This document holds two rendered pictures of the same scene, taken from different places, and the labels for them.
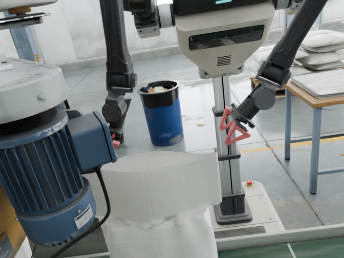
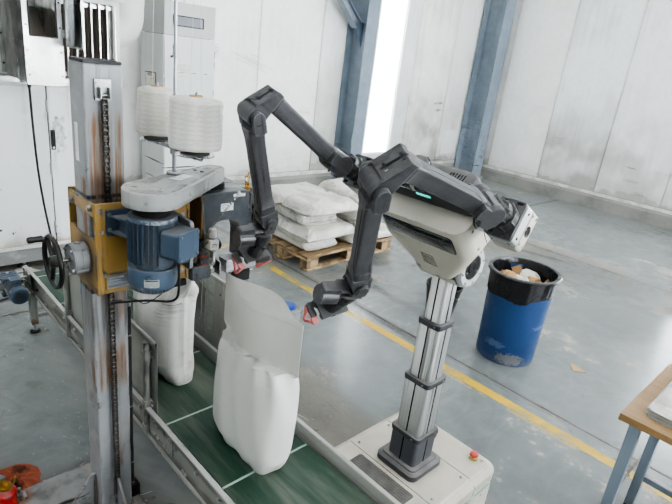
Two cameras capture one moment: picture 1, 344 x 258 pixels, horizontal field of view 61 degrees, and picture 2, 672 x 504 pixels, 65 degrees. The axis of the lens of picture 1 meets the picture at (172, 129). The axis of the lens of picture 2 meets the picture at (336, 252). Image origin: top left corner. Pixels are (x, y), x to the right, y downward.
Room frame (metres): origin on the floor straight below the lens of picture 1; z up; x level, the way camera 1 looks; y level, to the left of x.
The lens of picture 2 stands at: (-0.28, -1.19, 1.85)
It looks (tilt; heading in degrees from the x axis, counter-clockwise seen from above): 20 degrees down; 41
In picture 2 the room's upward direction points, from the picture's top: 7 degrees clockwise
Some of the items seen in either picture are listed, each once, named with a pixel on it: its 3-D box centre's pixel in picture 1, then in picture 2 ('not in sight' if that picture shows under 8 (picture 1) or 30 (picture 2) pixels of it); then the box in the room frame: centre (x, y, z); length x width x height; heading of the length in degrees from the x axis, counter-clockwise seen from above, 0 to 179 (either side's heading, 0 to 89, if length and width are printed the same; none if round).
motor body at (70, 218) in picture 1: (47, 178); (152, 251); (0.52, 0.27, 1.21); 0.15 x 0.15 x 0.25
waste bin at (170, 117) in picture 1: (163, 113); (514, 312); (3.13, 0.07, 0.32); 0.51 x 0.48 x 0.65; 177
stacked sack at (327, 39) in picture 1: (325, 39); not in sight; (3.96, -2.27, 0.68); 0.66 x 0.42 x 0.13; 84
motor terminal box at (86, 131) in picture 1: (91, 145); (180, 246); (0.56, 0.17, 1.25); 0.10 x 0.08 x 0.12; 22
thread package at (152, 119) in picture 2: not in sight; (157, 110); (0.68, 0.53, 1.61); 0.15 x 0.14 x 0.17; 87
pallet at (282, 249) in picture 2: not in sight; (323, 240); (3.51, 2.30, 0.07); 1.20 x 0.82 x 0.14; 179
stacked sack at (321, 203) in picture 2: not in sight; (321, 203); (3.21, 2.10, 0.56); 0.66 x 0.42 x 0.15; 177
